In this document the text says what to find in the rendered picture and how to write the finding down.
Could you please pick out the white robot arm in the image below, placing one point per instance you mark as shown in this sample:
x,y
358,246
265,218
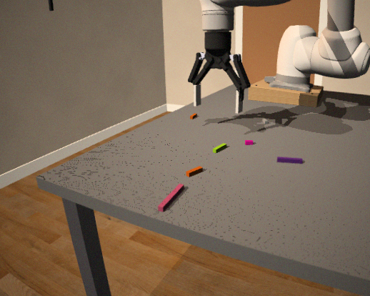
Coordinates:
x,y
338,53

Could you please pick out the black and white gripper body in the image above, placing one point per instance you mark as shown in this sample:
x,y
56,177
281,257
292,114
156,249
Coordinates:
x,y
215,42

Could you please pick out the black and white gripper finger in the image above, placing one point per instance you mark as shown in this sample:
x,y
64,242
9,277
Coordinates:
x,y
241,82
196,77

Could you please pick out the pink rod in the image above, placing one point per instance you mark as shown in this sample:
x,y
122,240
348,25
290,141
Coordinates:
x,y
171,197

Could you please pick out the lime green rod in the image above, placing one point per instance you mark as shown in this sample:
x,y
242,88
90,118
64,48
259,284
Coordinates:
x,y
219,148

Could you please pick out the purple rod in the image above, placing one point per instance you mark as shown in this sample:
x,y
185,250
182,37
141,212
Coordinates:
x,y
290,160

